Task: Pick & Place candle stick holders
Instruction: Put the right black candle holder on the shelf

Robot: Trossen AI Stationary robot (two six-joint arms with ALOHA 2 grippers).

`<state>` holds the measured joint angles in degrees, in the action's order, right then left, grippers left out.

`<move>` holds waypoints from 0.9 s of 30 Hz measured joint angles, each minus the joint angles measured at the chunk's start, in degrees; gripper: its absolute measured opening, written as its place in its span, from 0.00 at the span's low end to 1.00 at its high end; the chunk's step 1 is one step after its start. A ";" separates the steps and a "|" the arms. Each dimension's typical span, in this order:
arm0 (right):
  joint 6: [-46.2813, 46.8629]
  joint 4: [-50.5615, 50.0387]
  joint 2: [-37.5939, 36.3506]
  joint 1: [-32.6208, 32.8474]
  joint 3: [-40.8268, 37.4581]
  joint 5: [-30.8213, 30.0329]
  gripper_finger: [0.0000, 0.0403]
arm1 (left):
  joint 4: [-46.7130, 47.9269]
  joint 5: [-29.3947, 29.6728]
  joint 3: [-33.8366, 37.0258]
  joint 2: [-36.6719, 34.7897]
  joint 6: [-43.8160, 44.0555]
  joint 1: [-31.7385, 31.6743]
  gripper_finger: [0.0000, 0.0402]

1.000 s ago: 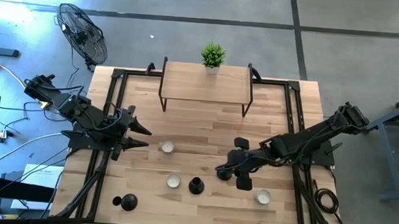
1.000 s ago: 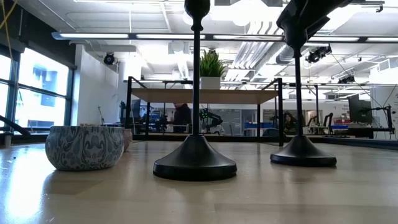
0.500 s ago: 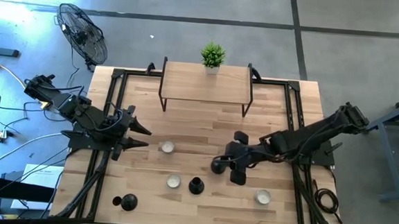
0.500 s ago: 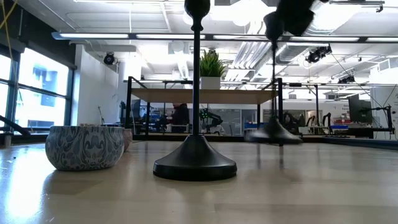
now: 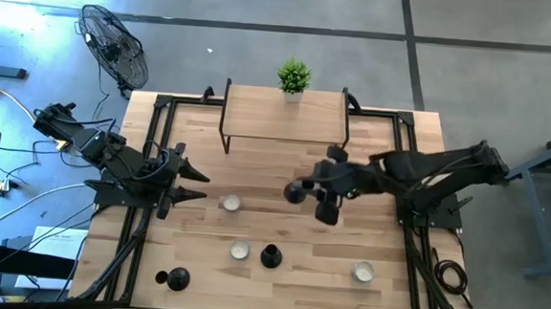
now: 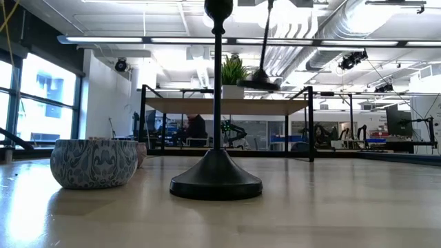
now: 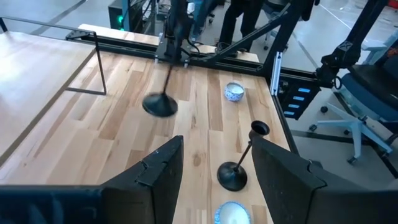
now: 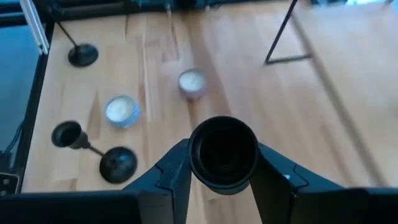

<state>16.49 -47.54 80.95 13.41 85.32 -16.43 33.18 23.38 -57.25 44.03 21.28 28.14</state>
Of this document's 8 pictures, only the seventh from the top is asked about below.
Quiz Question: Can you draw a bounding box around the black aluminium rig frame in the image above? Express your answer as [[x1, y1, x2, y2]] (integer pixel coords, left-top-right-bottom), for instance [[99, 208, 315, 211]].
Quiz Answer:
[[65, 0, 385, 156]]

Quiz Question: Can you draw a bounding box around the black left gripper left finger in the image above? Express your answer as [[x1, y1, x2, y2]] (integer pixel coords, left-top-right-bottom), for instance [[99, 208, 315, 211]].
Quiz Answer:
[[101, 135, 184, 224]]

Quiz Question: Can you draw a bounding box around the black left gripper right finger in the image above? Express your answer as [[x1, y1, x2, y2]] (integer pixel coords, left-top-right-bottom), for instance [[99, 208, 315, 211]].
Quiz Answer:
[[251, 136, 371, 224]]

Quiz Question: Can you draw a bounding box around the person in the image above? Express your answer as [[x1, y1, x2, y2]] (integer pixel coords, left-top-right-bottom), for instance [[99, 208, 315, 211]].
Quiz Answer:
[[189, 0, 218, 43], [217, 0, 268, 54]]

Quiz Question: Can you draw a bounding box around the black computer tower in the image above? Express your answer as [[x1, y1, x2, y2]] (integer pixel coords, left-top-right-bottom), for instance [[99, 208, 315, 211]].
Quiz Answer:
[[108, 0, 131, 31]]

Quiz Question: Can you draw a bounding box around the blue patterned candle tin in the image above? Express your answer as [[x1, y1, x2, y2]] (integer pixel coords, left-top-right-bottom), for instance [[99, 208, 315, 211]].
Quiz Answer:
[[213, 200, 252, 224], [223, 82, 246, 103]]

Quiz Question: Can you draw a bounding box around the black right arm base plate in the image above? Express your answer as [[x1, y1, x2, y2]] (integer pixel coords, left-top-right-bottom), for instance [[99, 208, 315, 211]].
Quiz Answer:
[[154, 46, 191, 67]]

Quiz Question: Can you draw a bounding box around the office chair with white base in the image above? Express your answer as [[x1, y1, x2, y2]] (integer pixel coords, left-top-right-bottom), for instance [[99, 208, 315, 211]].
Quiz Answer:
[[309, 30, 398, 166]]

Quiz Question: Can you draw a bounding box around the white metal bracket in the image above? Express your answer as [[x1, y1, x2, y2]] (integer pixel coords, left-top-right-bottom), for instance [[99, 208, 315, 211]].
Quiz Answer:
[[269, 51, 283, 96]]

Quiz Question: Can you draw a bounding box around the black metal candlestick holder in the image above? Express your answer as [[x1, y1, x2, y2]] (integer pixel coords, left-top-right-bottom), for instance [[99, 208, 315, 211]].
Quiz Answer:
[[142, 63, 178, 118], [216, 120, 271, 192]]

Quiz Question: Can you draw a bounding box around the wooden shelf with black frame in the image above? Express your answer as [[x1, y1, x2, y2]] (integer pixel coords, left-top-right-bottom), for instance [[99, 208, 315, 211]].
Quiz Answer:
[[0, 16, 107, 167]]

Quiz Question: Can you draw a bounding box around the black box with blue lights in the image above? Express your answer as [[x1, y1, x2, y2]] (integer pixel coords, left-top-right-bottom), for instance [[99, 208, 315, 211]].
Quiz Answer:
[[277, 79, 321, 121]]

